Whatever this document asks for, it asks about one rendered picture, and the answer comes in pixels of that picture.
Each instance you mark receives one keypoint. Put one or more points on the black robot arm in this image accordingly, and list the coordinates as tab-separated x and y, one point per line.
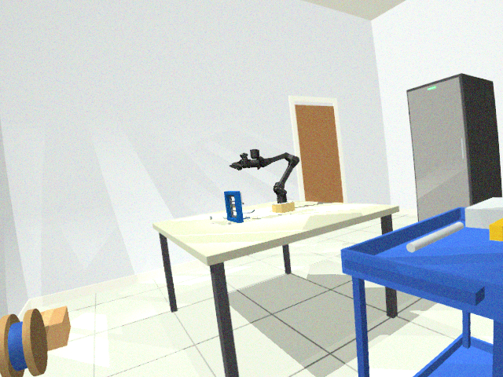
259	161

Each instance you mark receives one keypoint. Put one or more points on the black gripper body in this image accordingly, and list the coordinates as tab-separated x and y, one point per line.
246	164

